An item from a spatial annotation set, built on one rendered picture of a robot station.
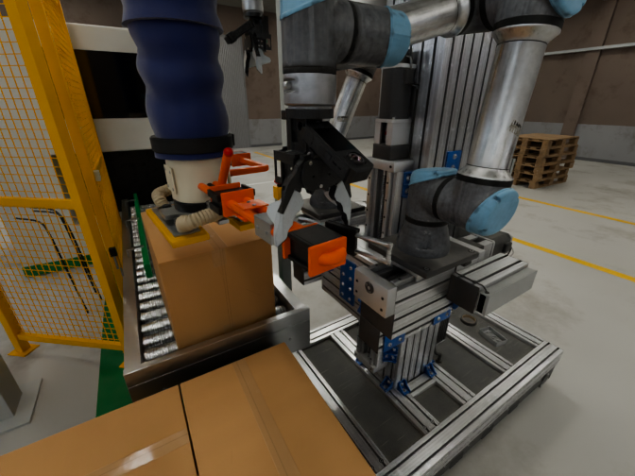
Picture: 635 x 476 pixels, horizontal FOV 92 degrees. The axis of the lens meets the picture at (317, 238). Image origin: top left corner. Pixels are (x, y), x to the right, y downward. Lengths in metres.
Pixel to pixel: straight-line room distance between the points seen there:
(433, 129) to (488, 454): 1.42
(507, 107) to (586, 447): 1.66
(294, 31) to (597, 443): 2.05
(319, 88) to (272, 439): 0.92
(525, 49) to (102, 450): 1.39
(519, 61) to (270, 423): 1.09
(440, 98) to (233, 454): 1.17
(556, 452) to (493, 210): 1.42
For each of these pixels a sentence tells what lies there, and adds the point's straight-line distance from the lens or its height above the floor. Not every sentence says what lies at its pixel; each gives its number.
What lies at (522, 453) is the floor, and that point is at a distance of 1.89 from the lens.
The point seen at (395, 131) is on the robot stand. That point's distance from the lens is 1.05.
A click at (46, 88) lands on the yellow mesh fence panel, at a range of 1.73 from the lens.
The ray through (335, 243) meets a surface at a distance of 0.48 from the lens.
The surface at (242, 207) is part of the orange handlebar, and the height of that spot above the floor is 1.22.
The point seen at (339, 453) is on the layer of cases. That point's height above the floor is 0.54.
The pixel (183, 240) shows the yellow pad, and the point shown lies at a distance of 0.88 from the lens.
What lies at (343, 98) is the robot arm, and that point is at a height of 1.44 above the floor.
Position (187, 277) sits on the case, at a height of 0.87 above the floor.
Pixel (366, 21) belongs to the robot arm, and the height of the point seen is 1.52.
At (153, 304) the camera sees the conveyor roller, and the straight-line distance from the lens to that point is 1.69.
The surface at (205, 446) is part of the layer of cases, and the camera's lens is 1.08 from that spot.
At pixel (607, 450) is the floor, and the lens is 2.11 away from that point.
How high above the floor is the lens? 1.43
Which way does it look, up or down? 24 degrees down
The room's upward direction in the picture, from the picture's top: straight up
